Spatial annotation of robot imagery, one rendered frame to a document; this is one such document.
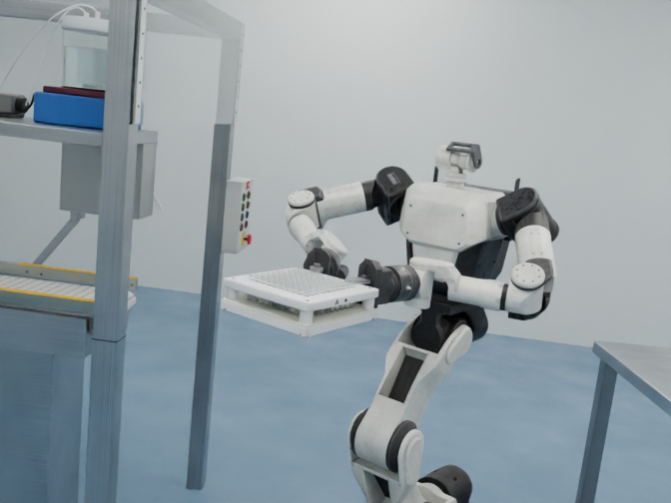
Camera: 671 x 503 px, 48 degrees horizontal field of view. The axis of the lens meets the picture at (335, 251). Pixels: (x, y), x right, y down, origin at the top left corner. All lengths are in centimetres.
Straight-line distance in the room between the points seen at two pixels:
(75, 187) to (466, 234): 104
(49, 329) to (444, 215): 105
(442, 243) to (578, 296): 366
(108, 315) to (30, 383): 35
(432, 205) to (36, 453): 122
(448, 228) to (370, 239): 348
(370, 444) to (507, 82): 377
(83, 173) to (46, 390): 56
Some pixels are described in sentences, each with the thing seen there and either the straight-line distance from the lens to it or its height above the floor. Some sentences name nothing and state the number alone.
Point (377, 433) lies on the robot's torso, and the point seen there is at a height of 62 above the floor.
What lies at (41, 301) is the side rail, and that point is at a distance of 196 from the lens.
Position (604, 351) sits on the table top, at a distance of 224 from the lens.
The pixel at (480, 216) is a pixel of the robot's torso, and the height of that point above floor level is 122.
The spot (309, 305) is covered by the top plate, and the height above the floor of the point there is 107.
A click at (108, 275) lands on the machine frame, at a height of 103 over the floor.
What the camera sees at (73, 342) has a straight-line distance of 195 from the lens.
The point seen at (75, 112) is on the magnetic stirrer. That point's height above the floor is 138.
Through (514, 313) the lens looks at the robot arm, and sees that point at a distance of 188.
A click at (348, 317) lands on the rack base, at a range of 162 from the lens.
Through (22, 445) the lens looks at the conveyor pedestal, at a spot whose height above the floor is 53.
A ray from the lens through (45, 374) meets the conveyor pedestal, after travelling 206.
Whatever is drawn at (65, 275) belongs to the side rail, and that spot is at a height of 93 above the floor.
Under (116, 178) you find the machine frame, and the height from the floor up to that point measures 125.
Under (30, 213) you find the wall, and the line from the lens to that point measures 628.
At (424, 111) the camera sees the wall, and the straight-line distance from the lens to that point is 544.
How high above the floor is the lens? 144
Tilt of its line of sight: 10 degrees down
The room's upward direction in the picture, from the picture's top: 6 degrees clockwise
